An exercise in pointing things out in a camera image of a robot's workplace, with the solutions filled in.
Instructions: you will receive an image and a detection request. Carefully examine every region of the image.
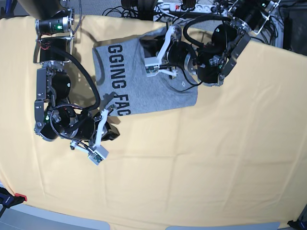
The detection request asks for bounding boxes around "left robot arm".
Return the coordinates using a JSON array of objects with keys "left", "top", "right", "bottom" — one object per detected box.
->
[{"left": 140, "top": 0, "right": 280, "bottom": 88}]

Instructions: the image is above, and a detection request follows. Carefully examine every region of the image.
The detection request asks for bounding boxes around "yellow table cloth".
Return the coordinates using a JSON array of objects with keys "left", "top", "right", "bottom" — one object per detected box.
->
[{"left": 0, "top": 17, "right": 307, "bottom": 230}]

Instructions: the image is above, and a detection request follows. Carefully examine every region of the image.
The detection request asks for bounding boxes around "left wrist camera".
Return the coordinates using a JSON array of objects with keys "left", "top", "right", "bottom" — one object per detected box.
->
[{"left": 144, "top": 57, "right": 160, "bottom": 77}]

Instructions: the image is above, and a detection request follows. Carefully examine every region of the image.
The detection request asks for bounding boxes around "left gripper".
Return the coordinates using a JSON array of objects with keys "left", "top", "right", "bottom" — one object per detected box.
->
[{"left": 139, "top": 24, "right": 197, "bottom": 77}]

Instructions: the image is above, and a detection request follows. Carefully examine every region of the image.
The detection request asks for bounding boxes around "black clamp right corner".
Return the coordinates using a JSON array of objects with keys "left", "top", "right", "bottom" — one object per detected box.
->
[{"left": 287, "top": 219, "right": 307, "bottom": 230}]

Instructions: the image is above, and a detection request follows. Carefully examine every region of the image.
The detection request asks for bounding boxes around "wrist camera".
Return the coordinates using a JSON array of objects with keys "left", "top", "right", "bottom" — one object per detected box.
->
[
  {"left": 88, "top": 146, "right": 109, "bottom": 165},
  {"left": 144, "top": 57, "right": 160, "bottom": 77}
]

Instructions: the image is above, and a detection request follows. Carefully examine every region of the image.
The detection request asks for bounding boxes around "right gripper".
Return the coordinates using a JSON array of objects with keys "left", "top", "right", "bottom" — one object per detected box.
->
[{"left": 70, "top": 109, "right": 120, "bottom": 152}]

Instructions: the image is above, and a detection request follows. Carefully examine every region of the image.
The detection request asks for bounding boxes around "white power strip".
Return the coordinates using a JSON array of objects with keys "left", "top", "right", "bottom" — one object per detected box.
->
[{"left": 155, "top": 2, "right": 217, "bottom": 18}]

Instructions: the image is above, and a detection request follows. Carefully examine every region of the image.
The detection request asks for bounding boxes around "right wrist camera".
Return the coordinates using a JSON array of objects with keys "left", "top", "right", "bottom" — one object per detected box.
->
[{"left": 88, "top": 146, "right": 109, "bottom": 165}]

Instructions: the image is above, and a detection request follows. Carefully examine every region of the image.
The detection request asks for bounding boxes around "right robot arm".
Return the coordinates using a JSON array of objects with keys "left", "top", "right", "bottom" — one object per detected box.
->
[{"left": 20, "top": 0, "right": 119, "bottom": 160}]

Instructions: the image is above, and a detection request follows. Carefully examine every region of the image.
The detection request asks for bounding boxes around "grey t-shirt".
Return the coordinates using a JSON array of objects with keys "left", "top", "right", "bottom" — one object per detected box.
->
[{"left": 92, "top": 27, "right": 198, "bottom": 116}]

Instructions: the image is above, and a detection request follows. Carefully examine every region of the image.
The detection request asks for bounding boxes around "red black clamp left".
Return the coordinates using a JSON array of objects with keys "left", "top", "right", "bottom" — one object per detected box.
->
[{"left": 0, "top": 187, "right": 27, "bottom": 217}]

